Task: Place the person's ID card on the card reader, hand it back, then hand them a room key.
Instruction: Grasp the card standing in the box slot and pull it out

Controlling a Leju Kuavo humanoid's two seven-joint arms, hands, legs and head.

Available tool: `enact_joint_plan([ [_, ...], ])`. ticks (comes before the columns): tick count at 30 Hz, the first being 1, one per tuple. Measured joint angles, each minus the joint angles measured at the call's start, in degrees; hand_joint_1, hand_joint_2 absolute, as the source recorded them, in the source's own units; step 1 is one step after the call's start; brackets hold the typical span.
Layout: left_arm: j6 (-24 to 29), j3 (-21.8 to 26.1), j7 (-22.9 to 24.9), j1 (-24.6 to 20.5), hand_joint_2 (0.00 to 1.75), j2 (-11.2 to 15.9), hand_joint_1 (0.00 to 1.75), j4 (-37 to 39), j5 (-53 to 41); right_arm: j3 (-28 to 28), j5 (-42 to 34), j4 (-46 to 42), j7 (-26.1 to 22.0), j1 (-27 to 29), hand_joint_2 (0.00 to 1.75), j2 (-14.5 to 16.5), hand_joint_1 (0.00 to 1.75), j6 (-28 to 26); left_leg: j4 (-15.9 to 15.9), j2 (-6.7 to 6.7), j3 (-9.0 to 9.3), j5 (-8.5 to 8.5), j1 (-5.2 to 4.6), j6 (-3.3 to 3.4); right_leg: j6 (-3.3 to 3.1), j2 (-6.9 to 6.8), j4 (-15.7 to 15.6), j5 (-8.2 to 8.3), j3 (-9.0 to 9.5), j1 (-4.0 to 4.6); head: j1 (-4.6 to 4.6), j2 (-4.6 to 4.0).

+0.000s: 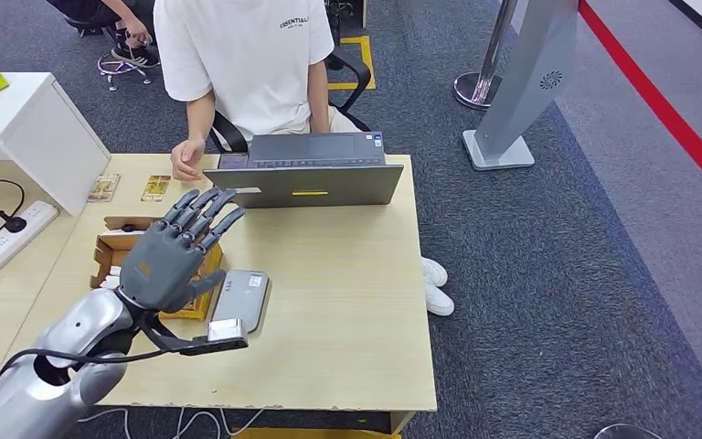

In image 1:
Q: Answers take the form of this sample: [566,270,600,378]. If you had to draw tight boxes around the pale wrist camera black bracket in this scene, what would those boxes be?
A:
[139,312,250,357]

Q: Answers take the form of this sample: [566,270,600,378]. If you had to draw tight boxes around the black office chair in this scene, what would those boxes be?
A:
[210,51,373,154]

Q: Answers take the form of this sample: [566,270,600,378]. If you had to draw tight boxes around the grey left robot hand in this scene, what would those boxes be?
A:
[117,187,247,315]

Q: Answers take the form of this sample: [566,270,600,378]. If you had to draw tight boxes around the gold ID card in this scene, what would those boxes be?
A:
[140,175,173,204]

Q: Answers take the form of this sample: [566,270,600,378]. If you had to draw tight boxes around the grey laptop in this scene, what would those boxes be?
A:
[203,132,405,209]

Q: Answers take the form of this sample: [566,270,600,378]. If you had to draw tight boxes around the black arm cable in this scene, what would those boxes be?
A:
[0,348,165,395]

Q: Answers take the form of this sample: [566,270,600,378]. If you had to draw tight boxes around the seated background person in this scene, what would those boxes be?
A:
[45,0,162,68]

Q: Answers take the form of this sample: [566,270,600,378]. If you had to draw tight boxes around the chrome stool base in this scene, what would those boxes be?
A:
[97,51,153,92]

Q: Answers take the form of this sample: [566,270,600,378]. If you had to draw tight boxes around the white shoe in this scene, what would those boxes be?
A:
[421,257,449,288]
[424,279,456,317]

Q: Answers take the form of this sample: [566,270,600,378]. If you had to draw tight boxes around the grey card reader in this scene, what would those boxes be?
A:
[210,269,271,335]

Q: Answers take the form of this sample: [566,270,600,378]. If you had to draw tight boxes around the grey kiosk stand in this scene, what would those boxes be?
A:
[462,0,580,172]

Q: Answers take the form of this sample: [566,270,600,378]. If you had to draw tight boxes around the white cable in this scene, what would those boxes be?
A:
[78,407,131,439]
[175,409,266,439]

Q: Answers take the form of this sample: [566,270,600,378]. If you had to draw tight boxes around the white power strip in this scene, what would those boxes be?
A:
[0,200,60,298]

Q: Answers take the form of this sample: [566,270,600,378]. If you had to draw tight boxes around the person's right hand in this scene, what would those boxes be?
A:
[169,137,207,182]

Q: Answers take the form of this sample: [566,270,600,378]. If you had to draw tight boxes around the white cabinet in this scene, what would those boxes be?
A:
[0,71,112,218]

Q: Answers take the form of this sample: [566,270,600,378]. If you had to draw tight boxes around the round chrome base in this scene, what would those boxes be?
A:
[592,423,664,439]

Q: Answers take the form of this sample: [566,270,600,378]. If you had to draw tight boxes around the cardboard divided organizer box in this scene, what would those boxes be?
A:
[89,215,225,322]

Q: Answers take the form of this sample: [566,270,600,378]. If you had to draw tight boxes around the chrome stanchion post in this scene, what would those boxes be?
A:
[453,0,518,112]

